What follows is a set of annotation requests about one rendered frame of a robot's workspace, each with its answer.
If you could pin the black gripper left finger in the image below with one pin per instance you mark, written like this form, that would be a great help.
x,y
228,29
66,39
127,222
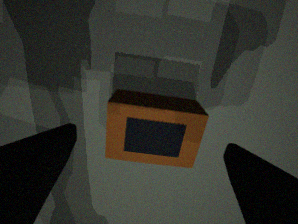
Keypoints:
x,y
29,169

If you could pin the orange block with dark marked side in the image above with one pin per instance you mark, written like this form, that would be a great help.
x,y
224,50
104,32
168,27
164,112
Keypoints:
x,y
147,128

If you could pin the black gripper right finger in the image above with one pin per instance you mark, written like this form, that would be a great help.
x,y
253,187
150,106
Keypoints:
x,y
265,193

